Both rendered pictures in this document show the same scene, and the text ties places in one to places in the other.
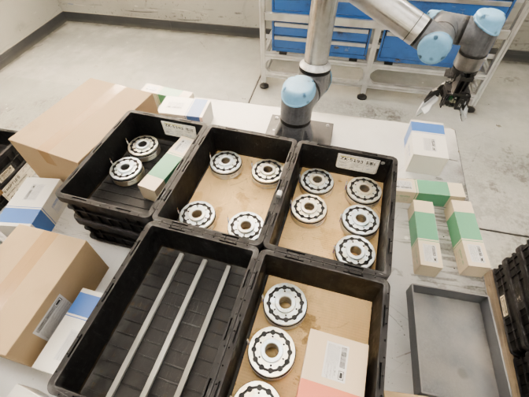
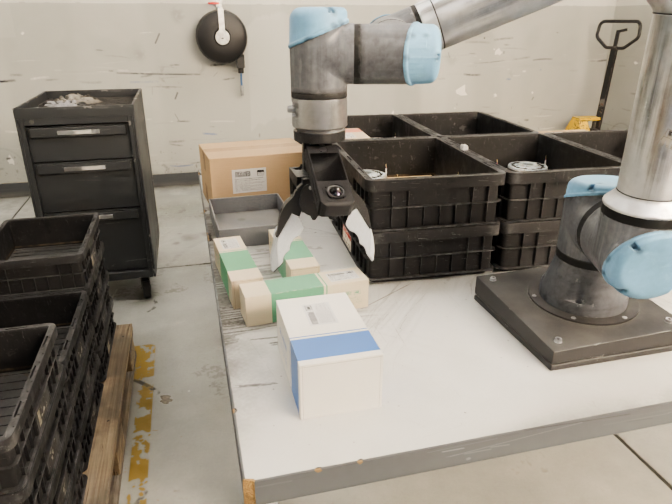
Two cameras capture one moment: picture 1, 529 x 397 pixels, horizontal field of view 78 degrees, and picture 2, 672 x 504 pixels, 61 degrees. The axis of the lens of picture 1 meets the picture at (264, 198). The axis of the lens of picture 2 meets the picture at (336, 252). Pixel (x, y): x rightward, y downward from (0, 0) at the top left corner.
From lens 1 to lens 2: 1.91 m
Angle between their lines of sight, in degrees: 102
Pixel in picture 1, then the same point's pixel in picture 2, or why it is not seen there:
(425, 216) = (297, 255)
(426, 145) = (326, 310)
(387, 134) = (424, 401)
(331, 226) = not seen: hidden behind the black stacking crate
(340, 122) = (557, 395)
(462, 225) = (245, 258)
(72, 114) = not seen: outside the picture
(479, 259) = (226, 241)
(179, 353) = not seen: hidden behind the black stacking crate
